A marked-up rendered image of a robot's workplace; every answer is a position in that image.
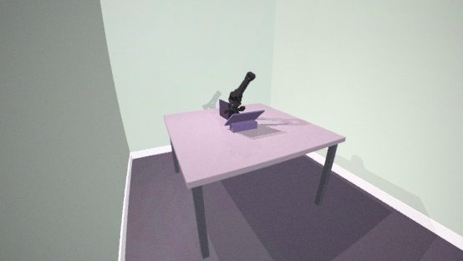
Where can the purple switch panel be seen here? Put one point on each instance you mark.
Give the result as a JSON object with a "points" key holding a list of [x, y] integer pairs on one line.
{"points": [[243, 121]]}

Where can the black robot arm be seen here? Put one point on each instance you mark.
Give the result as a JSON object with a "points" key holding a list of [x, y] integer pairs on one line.
{"points": [[236, 95]]}

